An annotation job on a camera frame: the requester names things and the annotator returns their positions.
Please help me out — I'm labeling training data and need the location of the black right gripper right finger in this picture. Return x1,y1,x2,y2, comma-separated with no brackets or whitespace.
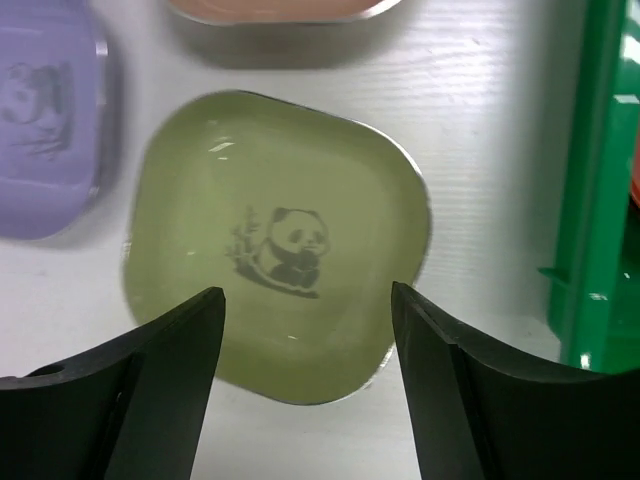
391,282,639,479

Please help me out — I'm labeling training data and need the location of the green plastic bin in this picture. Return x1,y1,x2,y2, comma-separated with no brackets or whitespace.
540,1,639,373

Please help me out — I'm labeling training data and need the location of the pink square panda plate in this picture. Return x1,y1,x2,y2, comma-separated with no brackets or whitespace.
167,0,398,26

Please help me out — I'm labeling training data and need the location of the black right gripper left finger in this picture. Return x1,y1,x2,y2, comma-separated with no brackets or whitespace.
1,287,226,480

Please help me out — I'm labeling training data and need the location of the red round scalloped plate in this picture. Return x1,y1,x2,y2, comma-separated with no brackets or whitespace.
630,154,640,209

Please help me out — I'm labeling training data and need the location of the green square panda plate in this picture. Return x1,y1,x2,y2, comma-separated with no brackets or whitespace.
123,90,431,406

